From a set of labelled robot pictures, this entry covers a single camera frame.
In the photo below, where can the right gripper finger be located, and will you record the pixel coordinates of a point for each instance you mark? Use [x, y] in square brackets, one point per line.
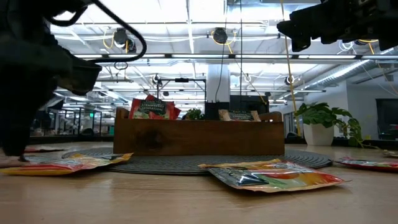
[301, 42]
[301, 23]

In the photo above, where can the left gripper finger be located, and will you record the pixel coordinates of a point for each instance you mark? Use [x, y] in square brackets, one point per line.
[81, 76]
[21, 112]

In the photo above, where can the red strawberry tea packet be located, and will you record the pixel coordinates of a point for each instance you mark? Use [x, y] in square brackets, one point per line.
[174, 113]
[370, 165]
[149, 109]

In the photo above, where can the wooden three-compartment tea box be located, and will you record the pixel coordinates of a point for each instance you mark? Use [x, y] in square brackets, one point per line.
[199, 137]

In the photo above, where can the black monitor screen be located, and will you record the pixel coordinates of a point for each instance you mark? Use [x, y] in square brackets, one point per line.
[248, 102]

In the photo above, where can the green plant in white pot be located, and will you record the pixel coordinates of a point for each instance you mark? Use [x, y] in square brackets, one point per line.
[320, 135]

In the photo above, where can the black cabinet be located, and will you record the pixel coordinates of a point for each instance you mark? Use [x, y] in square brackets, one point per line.
[214, 109]

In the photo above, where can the small green plant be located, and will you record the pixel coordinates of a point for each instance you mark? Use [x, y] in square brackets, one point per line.
[195, 114]

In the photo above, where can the grey round woven placemat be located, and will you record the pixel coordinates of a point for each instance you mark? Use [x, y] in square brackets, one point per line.
[174, 165]

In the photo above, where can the silver ventilation duct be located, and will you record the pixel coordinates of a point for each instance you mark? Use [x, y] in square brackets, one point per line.
[342, 74]

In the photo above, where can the dark wall screen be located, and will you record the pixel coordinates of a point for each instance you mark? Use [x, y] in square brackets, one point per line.
[387, 118]

